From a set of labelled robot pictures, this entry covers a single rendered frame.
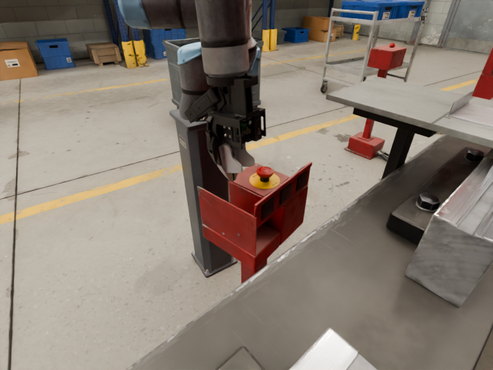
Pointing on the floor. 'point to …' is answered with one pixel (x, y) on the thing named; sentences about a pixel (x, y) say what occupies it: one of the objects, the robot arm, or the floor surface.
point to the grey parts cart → (359, 67)
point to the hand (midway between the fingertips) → (229, 174)
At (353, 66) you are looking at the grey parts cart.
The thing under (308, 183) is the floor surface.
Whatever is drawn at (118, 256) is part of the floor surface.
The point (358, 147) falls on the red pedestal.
